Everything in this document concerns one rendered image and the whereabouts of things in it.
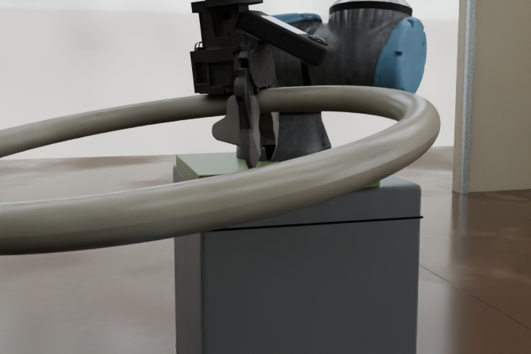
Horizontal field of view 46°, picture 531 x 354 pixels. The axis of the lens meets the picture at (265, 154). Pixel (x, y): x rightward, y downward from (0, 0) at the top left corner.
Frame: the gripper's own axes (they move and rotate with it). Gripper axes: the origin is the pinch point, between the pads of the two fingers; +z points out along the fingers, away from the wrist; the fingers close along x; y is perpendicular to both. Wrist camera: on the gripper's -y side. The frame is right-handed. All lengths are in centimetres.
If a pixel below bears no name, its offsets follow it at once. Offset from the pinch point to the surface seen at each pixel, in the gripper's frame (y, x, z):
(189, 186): -13.9, 42.2, -6.8
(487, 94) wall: 8, -527, 55
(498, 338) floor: -16, -175, 113
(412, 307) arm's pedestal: -10, -35, 36
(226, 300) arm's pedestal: 16.3, -14.9, 27.6
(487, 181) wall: 10, -522, 135
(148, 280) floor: 153, -182, 102
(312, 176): -19.5, 37.8, -6.3
